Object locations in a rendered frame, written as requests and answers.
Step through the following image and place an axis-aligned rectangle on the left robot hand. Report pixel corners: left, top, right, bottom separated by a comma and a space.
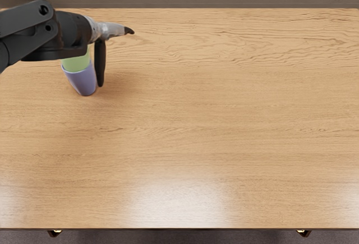
85, 15, 135, 88

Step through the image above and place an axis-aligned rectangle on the light green cup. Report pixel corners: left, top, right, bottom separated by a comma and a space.
61, 44, 92, 73

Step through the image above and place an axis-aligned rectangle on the lavender purple cup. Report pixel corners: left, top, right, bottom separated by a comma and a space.
61, 60, 98, 97

